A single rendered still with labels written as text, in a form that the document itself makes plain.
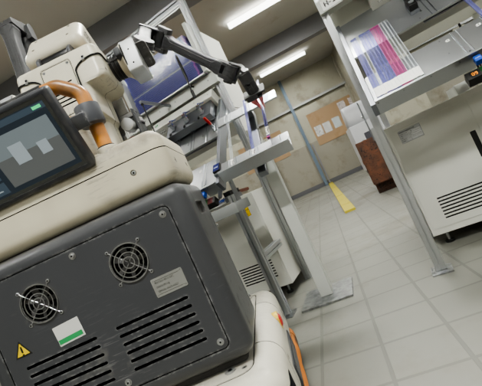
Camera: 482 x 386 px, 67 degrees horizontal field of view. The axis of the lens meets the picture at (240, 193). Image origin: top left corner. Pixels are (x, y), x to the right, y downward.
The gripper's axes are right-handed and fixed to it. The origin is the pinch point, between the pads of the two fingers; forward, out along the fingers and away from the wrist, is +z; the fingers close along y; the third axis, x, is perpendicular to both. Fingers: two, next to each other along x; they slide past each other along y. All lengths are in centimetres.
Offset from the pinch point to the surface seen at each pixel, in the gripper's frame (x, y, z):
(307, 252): 45, 9, 56
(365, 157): -178, -43, 216
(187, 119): -39, 50, 6
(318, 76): -832, -39, 448
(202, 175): 7.6, 43.4, 15.6
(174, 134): -35, 61, 8
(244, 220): 34, 29, 31
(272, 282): 55, 29, 56
